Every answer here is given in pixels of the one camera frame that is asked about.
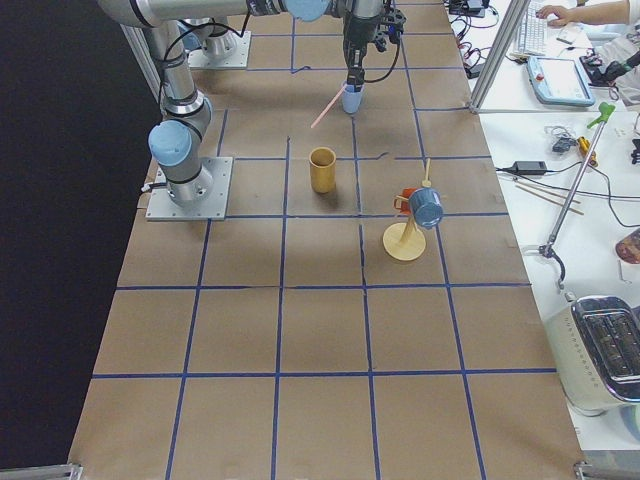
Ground silver toaster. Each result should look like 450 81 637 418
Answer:
544 295 639 416

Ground grabber reach tool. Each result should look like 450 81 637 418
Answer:
537 122 608 292

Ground orange mug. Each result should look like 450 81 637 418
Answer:
393 187 417 215

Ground white keyboard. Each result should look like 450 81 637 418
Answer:
510 1 547 57

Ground green glue gun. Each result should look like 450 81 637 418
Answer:
587 102 616 129

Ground wooden chopsticks on desk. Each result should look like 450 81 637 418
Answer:
515 184 584 216

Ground black power adapter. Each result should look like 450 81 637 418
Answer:
512 161 548 176

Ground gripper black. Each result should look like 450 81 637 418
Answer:
343 14 382 93

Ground pink chopstick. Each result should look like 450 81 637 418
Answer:
310 84 347 129

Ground aluminium frame post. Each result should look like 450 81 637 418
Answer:
468 0 529 114

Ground teach pendant blue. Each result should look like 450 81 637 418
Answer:
526 56 595 107

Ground light blue plastic cup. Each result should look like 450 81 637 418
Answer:
341 82 364 115

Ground blue mug on stand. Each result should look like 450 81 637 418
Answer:
409 187 444 229

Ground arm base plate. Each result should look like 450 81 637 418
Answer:
188 31 251 70
146 157 234 221

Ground person hand at keyboard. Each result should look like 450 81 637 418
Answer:
536 5 575 28

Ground bamboo chopstick holder cup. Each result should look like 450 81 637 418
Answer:
309 147 336 194

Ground wooden mug tree stand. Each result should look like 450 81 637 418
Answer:
382 158 434 263

